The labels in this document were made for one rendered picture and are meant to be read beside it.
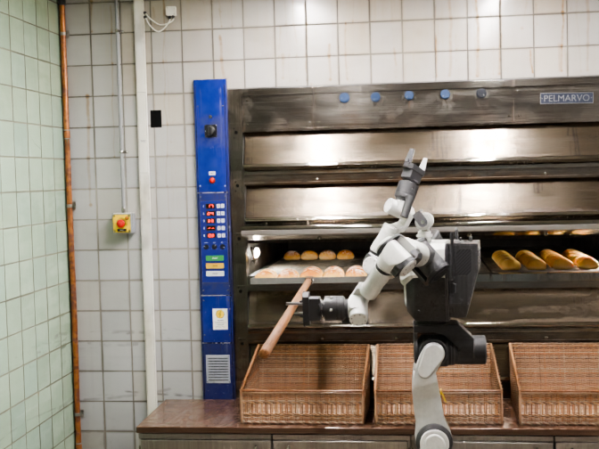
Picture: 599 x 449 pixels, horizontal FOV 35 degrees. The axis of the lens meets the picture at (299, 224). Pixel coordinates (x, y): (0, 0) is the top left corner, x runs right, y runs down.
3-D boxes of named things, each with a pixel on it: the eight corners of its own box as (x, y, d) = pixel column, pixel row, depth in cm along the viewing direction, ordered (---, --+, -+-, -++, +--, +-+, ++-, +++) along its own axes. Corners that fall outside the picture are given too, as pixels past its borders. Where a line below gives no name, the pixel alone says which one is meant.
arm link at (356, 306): (334, 311, 337) (366, 310, 336) (335, 290, 346) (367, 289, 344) (336, 334, 344) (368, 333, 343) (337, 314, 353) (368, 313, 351)
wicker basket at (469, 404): (375, 399, 466) (374, 342, 465) (494, 399, 460) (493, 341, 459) (373, 425, 418) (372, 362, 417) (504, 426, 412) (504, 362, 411)
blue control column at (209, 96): (265, 416, 670) (257, 106, 659) (288, 416, 668) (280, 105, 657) (206, 514, 479) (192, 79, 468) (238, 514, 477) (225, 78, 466)
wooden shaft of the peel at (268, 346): (269, 360, 261) (268, 348, 261) (258, 360, 261) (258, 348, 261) (311, 284, 431) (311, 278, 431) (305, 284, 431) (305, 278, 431)
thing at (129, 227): (116, 232, 479) (115, 212, 479) (135, 232, 478) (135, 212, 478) (111, 233, 472) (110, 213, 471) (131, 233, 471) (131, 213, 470)
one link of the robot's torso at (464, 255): (481, 314, 391) (480, 226, 389) (478, 328, 358) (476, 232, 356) (408, 314, 397) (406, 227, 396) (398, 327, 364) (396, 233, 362)
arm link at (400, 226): (412, 206, 412) (397, 232, 415) (394, 198, 409) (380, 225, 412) (417, 210, 407) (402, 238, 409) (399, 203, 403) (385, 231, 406)
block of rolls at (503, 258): (490, 259, 533) (490, 249, 532) (579, 257, 527) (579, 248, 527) (501, 270, 472) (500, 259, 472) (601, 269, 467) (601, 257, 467)
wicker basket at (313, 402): (258, 398, 474) (256, 343, 473) (373, 399, 466) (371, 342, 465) (238, 424, 426) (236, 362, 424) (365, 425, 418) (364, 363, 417)
